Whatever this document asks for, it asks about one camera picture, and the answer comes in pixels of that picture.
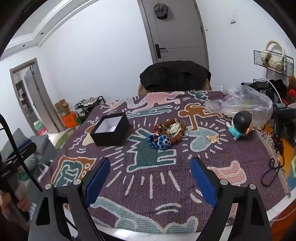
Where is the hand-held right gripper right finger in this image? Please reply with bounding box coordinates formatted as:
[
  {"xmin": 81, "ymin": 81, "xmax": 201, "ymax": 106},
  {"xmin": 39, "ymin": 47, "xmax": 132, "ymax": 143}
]
[{"xmin": 189, "ymin": 157, "xmax": 271, "ymax": 241}]

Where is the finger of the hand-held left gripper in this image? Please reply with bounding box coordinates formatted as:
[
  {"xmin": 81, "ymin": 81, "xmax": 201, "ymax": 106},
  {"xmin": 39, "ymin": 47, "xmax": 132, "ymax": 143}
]
[{"xmin": 4, "ymin": 140, "xmax": 37, "ymax": 167}]

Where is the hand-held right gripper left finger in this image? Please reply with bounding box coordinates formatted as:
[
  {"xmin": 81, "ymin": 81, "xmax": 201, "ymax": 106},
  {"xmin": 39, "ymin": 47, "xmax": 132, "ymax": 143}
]
[{"xmin": 28, "ymin": 157, "xmax": 111, "ymax": 241}]

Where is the black square gift box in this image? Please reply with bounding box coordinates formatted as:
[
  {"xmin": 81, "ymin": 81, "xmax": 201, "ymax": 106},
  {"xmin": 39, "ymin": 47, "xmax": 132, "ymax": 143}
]
[{"xmin": 90, "ymin": 112, "xmax": 130, "ymax": 147}]

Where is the brown bead bracelet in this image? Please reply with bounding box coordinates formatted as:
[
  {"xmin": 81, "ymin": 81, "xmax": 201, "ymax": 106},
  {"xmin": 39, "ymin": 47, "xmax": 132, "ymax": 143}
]
[{"xmin": 161, "ymin": 119, "xmax": 187, "ymax": 145}]

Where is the blue flower bracelet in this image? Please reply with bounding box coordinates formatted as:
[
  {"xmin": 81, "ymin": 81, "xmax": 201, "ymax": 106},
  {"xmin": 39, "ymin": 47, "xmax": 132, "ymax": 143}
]
[{"xmin": 147, "ymin": 133, "xmax": 172, "ymax": 150}]

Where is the white fabric flower necklace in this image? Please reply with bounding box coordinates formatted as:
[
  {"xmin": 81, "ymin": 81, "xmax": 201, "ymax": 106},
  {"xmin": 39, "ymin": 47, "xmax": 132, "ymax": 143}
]
[{"xmin": 169, "ymin": 124, "xmax": 184, "ymax": 137}]

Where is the person's left hand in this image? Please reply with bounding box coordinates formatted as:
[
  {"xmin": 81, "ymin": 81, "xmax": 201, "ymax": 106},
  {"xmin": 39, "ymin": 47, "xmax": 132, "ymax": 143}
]
[{"xmin": 0, "ymin": 185, "xmax": 31, "ymax": 224}]

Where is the grey sofa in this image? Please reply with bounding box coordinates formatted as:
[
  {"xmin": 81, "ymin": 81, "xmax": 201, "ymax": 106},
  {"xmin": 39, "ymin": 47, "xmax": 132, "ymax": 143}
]
[{"xmin": 0, "ymin": 128, "xmax": 58, "ymax": 186}]

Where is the green round rug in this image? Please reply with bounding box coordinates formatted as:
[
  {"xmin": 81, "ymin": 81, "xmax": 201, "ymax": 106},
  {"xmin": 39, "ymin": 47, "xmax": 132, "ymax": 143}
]
[{"xmin": 55, "ymin": 127, "xmax": 77, "ymax": 151}]

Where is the printed purple blanket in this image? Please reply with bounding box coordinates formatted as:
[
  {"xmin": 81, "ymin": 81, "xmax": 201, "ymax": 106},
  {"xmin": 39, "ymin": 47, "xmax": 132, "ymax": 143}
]
[{"xmin": 38, "ymin": 90, "xmax": 291, "ymax": 234}]

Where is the grey interior door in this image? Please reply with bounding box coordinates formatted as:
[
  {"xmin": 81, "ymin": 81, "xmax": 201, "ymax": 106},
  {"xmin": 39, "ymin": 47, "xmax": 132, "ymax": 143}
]
[{"xmin": 24, "ymin": 66, "xmax": 59, "ymax": 133}]

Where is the orange box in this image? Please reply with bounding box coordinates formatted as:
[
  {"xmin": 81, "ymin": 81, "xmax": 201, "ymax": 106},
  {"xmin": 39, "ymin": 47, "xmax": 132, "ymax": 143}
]
[{"xmin": 62, "ymin": 111, "xmax": 78, "ymax": 128}]

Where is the brown cardboard box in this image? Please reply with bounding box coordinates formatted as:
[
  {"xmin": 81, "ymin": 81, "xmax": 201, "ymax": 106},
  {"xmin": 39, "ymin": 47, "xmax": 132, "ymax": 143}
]
[{"xmin": 54, "ymin": 99, "xmax": 71, "ymax": 118}]

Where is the black-haired toy figurine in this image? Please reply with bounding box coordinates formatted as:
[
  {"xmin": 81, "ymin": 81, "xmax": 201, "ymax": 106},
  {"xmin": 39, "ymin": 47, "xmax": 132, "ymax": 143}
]
[{"xmin": 225, "ymin": 110, "xmax": 255, "ymax": 141}]

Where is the black shoe rack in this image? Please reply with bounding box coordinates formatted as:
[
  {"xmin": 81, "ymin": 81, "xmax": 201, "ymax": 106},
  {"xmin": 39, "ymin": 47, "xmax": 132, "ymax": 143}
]
[{"xmin": 74, "ymin": 95, "xmax": 104, "ymax": 116}]

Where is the clear plastic bag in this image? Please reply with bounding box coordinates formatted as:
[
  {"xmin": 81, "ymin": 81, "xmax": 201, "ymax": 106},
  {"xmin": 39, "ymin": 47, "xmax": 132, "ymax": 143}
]
[{"xmin": 205, "ymin": 85, "xmax": 274, "ymax": 126}]

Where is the black stand device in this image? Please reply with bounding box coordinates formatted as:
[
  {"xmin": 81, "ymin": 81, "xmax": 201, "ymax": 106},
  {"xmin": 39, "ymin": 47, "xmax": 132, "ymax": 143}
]
[{"xmin": 272, "ymin": 103, "xmax": 296, "ymax": 156}]

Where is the black backpack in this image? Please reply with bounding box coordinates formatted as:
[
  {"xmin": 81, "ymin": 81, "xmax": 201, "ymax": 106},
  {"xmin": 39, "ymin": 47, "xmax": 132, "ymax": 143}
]
[{"xmin": 268, "ymin": 79, "xmax": 288, "ymax": 102}]

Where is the brown plush toy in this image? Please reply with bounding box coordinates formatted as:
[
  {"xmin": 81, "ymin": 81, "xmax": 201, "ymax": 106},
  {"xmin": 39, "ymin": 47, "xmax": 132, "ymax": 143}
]
[{"xmin": 287, "ymin": 75, "xmax": 296, "ymax": 96}]

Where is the white handbag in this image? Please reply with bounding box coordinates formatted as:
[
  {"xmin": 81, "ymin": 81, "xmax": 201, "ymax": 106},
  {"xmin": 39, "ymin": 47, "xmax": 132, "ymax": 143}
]
[{"xmin": 261, "ymin": 40, "xmax": 284, "ymax": 71}]

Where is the grey hat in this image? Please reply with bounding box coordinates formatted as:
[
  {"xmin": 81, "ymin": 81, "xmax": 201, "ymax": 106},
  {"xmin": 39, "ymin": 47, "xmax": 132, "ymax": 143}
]
[{"xmin": 154, "ymin": 3, "xmax": 169, "ymax": 20}]

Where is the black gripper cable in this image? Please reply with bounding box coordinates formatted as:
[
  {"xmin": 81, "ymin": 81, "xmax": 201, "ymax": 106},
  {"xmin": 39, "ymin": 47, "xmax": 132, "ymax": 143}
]
[{"xmin": 0, "ymin": 113, "xmax": 44, "ymax": 192}]

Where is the black coiled cable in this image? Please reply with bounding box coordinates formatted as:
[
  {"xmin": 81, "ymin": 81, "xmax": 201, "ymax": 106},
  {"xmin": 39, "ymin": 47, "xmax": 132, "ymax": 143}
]
[{"xmin": 261, "ymin": 158, "xmax": 284, "ymax": 187}]

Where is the black door handle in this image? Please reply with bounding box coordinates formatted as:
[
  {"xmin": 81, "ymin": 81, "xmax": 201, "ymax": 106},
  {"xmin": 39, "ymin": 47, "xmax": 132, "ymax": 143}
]
[{"xmin": 154, "ymin": 43, "xmax": 167, "ymax": 59}]

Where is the black wire wall rack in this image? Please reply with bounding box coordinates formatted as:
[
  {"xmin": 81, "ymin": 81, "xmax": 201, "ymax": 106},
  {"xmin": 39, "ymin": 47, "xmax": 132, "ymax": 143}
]
[{"xmin": 253, "ymin": 50, "xmax": 294, "ymax": 85}]

